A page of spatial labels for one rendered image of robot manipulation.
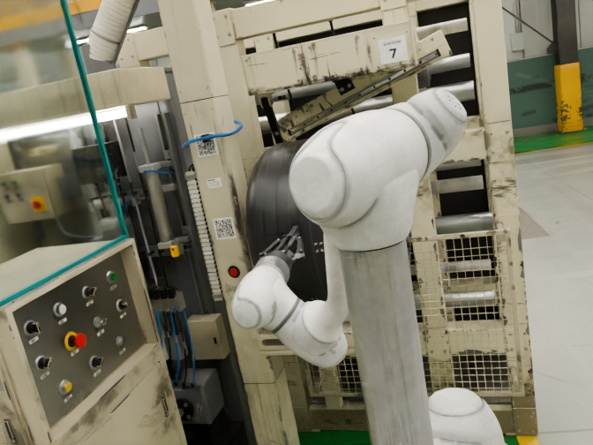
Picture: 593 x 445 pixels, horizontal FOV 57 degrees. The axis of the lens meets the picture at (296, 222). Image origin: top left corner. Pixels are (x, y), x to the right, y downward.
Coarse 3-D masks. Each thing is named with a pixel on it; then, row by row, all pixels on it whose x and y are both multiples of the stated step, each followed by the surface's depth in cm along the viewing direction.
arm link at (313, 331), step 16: (336, 256) 106; (336, 272) 109; (336, 288) 112; (304, 304) 126; (320, 304) 123; (336, 304) 115; (288, 320) 123; (304, 320) 121; (320, 320) 119; (336, 320) 118; (288, 336) 123; (304, 336) 121; (320, 336) 120; (336, 336) 122; (304, 352) 124; (320, 352) 122; (336, 352) 124
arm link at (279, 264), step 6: (264, 258) 135; (270, 258) 134; (276, 258) 134; (258, 264) 132; (264, 264) 131; (270, 264) 131; (276, 264) 132; (282, 264) 134; (282, 270) 132; (288, 270) 134; (288, 276) 134
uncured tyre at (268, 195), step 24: (288, 144) 178; (264, 168) 169; (288, 168) 166; (264, 192) 164; (288, 192) 161; (264, 216) 162; (288, 216) 160; (264, 240) 162; (312, 240) 158; (312, 264) 160; (312, 288) 166
